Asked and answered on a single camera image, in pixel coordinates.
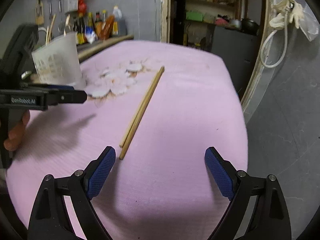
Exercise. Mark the black wok pan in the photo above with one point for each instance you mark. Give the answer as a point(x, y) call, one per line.
point(249, 26)

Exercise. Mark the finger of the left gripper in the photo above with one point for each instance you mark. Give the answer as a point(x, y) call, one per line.
point(65, 94)

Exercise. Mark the dark soy sauce bottle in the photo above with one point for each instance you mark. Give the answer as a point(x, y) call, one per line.
point(81, 30)

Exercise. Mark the clear plastic bag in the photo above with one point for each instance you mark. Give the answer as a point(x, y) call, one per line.
point(309, 24)

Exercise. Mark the green box on shelf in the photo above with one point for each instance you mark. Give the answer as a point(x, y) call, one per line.
point(194, 16)

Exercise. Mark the large clear oil jug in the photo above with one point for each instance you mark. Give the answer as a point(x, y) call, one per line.
point(119, 25)

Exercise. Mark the dark grey cabinet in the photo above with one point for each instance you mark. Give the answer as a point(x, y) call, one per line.
point(239, 53)

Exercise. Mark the white blue salt bag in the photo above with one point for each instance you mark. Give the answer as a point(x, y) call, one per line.
point(90, 35)

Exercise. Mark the pink floral tablecloth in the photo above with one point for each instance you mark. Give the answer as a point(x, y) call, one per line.
point(162, 188)

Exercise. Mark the white rubber glove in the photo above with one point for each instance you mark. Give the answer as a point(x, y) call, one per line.
point(288, 11)

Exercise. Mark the person left hand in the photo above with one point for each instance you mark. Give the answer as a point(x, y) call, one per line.
point(16, 134)

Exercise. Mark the orange snack bag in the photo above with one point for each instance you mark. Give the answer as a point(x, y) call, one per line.
point(105, 32)

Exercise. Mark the white plastic utensil holder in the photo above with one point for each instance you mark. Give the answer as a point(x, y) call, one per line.
point(57, 62)

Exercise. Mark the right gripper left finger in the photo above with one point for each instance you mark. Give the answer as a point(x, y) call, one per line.
point(97, 172)

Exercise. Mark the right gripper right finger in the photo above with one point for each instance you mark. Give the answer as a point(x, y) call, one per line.
point(222, 171)

